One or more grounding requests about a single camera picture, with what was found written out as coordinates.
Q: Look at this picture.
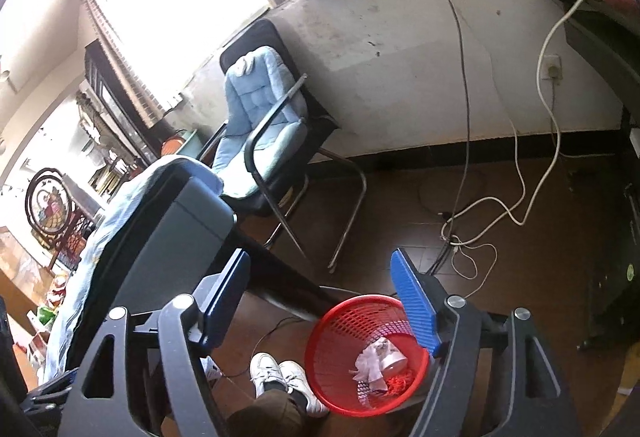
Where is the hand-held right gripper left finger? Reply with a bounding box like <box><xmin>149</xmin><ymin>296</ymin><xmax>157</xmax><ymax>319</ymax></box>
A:
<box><xmin>55</xmin><ymin>249</ymin><xmax>251</xmax><ymax>437</ymax></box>

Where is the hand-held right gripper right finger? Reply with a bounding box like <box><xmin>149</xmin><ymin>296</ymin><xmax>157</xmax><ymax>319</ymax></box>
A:
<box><xmin>390</xmin><ymin>247</ymin><xmax>583</xmax><ymax>437</ymax></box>

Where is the white paper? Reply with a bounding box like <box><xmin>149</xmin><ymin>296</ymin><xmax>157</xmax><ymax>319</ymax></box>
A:
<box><xmin>350</xmin><ymin>339</ymin><xmax>408</xmax><ymax>393</ymax></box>

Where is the red plastic mesh wastebasket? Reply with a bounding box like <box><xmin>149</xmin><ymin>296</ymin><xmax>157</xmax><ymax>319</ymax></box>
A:
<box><xmin>304</xmin><ymin>295</ymin><xmax>436</xmax><ymax>418</ymax></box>

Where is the grey table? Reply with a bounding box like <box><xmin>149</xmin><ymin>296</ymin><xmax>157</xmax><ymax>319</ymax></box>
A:
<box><xmin>107</xmin><ymin>164</ymin><xmax>351</xmax><ymax>323</ymax></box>

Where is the white sneaker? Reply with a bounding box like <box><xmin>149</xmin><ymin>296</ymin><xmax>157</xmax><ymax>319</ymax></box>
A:
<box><xmin>279</xmin><ymin>359</ymin><xmax>331</xmax><ymax>418</ymax></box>
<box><xmin>249</xmin><ymin>352</ymin><xmax>289</xmax><ymax>399</ymax></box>

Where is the person's leg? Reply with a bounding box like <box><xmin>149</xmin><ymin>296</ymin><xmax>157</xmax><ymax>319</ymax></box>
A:
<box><xmin>227</xmin><ymin>389</ymin><xmax>307</xmax><ymax>437</ymax></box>

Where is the light blue striped tablecloth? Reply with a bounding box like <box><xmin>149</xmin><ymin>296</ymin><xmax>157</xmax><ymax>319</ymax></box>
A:
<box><xmin>42</xmin><ymin>156</ymin><xmax>223</xmax><ymax>383</ymax></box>

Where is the orange round object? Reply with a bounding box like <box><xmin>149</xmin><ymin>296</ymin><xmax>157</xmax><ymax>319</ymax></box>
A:
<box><xmin>160</xmin><ymin>137</ymin><xmax>187</xmax><ymax>158</ymax></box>

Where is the light blue chair cushion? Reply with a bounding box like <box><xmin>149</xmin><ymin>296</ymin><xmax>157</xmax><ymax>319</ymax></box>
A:
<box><xmin>212</xmin><ymin>46</ymin><xmax>308</xmax><ymax>200</ymax></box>

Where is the black device with green light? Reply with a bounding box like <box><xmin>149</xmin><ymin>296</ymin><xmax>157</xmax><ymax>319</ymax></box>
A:
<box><xmin>575</xmin><ymin>182</ymin><xmax>640</xmax><ymax>353</ymax></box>

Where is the round embroidered table screen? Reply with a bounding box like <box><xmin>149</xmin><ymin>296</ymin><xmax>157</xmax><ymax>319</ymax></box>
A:
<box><xmin>24</xmin><ymin>167</ymin><xmax>98</xmax><ymax>278</ymax></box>

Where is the dark wooden cabinet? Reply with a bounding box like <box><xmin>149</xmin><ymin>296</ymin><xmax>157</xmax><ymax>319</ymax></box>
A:
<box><xmin>84</xmin><ymin>42</ymin><xmax>166</xmax><ymax>160</ymax></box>

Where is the dark shelf unit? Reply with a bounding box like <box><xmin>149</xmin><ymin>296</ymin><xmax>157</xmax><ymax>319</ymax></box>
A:
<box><xmin>562</xmin><ymin>0</ymin><xmax>640</xmax><ymax>128</ymax></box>

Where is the thin white cable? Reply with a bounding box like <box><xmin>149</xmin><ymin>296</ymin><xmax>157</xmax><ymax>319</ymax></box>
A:
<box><xmin>440</xmin><ymin>32</ymin><xmax>526</xmax><ymax>238</ymax></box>

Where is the thin grey cable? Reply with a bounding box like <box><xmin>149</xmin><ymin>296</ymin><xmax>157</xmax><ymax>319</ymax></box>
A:
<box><xmin>422</xmin><ymin>0</ymin><xmax>473</xmax><ymax>228</ymax></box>

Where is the black metal-frame chair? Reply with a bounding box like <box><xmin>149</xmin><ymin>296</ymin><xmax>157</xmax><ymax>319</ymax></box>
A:
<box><xmin>197</xmin><ymin>19</ymin><xmax>368</xmax><ymax>273</ymax></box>

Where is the white wall socket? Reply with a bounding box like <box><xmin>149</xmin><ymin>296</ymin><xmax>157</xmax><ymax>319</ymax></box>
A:
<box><xmin>542</xmin><ymin>54</ymin><xmax>564</xmax><ymax>81</ymax></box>

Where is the thick white cable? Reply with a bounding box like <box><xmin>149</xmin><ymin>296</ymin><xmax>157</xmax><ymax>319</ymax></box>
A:
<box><xmin>440</xmin><ymin>0</ymin><xmax>598</xmax><ymax>248</ymax></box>

